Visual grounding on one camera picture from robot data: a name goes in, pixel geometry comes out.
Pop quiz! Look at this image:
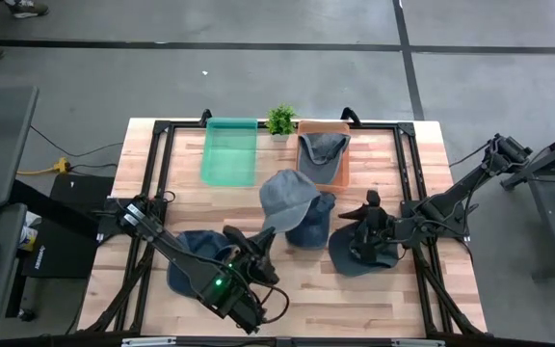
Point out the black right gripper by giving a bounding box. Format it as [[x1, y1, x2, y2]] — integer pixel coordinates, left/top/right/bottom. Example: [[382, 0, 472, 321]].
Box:
[[338, 190, 401, 264]]

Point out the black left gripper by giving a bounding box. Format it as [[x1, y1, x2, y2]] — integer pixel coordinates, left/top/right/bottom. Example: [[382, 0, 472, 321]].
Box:
[[223, 225, 281, 285]]

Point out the dark blue denim cap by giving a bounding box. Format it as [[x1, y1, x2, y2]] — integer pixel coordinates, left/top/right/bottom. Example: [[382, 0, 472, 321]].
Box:
[[284, 191, 337, 251], [166, 228, 243, 298], [328, 221, 401, 279]]

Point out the grey denim cap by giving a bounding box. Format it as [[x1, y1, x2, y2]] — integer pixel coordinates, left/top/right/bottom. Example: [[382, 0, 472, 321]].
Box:
[[298, 132, 352, 186], [258, 168, 323, 234]]

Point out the green translucent tray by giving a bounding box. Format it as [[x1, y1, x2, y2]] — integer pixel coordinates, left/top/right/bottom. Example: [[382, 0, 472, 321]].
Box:
[[199, 117, 259, 188]]

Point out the orange translucent tray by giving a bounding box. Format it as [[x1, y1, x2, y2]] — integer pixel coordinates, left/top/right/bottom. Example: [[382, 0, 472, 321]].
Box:
[[295, 120, 352, 194]]

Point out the small green potted plant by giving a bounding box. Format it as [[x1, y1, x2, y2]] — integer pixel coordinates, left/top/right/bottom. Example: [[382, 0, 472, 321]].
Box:
[[264, 103, 298, 142]]

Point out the black flat box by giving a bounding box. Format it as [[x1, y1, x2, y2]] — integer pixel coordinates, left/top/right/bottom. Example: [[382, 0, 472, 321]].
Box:
[[48, 173, 116, 206]]

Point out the black Trossen mat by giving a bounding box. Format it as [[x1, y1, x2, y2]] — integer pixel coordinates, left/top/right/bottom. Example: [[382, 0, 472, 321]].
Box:
[[20, 226, 101, 280]]

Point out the black metal stand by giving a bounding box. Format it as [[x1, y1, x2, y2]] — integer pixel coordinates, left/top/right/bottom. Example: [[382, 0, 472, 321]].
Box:
[[501, 122, 555, 281]]

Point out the white paper clutter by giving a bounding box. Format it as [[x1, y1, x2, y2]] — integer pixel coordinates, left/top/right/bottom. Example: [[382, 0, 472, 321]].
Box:
[[16, 211, 47, 252]]

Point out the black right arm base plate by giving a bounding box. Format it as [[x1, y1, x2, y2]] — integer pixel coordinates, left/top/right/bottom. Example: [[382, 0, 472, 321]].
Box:
[[400, 200, 471, 240]]

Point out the black aluminium table frame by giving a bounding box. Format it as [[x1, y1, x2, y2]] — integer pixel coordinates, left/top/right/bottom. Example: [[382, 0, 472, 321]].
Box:
[[82, 119, 489, 338]]

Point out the black rail bar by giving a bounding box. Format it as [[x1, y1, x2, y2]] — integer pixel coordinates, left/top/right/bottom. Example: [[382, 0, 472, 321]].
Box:
[[0, 331, 555, 347]]

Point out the silver rail bracket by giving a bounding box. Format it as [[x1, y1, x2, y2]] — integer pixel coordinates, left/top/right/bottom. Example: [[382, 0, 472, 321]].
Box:
[[120, 336, 177, 347], [390, 338, 446, 347]]

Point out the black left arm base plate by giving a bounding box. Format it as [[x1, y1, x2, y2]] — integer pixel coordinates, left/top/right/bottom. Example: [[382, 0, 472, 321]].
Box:
[[94, 196, 169, 245]]

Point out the black floor cable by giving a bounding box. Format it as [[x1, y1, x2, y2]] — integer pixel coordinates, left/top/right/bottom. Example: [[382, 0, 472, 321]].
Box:
[[29, 123, 125, 159]]

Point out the yellow power plug with cable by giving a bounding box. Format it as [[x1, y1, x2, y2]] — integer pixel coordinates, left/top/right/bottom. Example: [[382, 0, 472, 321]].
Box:
[[15, 157, 72, 177]]

